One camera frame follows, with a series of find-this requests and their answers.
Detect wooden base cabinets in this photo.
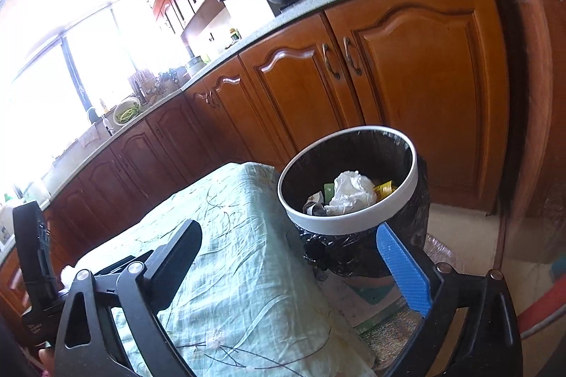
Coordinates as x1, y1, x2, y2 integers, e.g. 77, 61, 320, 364
0, 0, 509, 316

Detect beige plastic bag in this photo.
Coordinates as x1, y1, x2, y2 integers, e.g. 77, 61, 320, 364
323, 170, 379, 217

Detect white bear-print wrapper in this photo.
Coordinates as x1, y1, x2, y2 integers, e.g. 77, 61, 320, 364
303, 191, 328, 215

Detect white bin black liner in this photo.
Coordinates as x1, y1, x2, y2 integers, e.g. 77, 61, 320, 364
283, 129, 432, 282

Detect light green floral tablecloth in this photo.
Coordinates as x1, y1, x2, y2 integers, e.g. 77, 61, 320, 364
73, 161, 376, 377

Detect white dish cloth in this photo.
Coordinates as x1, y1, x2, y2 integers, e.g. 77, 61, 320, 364
79, 125, 99, 148

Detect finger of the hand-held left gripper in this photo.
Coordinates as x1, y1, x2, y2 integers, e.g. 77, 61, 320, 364
91, 254, 154, 277

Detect utensil holder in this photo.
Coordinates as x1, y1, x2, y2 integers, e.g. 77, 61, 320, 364
129, 69, 155, 95

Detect kitchen window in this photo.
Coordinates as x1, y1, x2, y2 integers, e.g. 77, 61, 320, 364
0, 1, 191, 192

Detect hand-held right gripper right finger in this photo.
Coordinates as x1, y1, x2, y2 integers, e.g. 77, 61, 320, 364
376, 223, 523, 377

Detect bowl of green vegetables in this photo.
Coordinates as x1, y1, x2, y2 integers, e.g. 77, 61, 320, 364
112, 97, 142, 125

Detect metal sink faucet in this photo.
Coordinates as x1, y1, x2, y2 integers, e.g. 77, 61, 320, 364
87, 107, 113, 136

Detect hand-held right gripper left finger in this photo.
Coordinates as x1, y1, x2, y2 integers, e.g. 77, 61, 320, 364
53, 220, 203, 377

